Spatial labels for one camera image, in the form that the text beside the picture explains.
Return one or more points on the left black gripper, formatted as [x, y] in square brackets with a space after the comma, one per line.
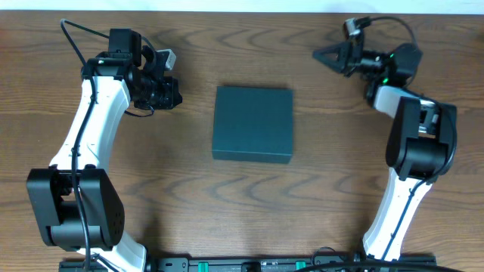
[169, 93]

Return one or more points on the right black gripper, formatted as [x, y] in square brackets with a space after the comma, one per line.
[347, 52]

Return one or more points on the dark green box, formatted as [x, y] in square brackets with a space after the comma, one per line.
[253, 124]

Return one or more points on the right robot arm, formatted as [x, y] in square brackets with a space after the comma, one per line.
[421, 144]

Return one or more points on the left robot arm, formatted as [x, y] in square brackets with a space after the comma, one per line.
[75, 204]

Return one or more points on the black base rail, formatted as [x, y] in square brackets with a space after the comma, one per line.
[263, 264]

